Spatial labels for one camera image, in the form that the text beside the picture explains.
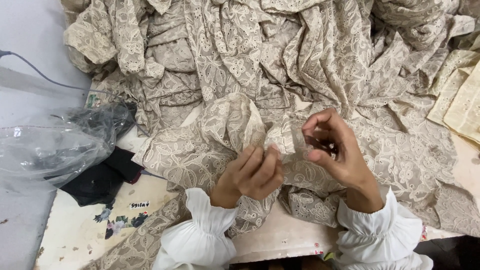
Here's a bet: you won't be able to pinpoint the person's right hand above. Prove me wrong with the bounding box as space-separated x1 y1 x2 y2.
301 108 376 191

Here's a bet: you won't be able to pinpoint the person's left hand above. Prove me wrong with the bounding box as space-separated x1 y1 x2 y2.
210 144 284 209

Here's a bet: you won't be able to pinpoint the small dark thread cutter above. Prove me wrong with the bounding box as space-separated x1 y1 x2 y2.
305 136 339 157

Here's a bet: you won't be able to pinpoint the beige embroidered lace fabric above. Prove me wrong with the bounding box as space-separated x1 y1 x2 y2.
62 0 480 270

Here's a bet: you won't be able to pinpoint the cream eyelet fabric pieces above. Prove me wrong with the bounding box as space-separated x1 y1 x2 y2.
427 35 480 151

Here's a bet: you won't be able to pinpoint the black cloth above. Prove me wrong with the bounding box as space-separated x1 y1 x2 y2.
45 146 145 207

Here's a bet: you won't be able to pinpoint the floral printed table cover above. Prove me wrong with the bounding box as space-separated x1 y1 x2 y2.
34 92 480 270

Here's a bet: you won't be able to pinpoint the clear plastic bag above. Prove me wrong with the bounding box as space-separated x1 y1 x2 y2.
0 101 138 193

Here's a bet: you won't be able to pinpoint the grey cable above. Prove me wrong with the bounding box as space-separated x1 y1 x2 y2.
0 49 151 138

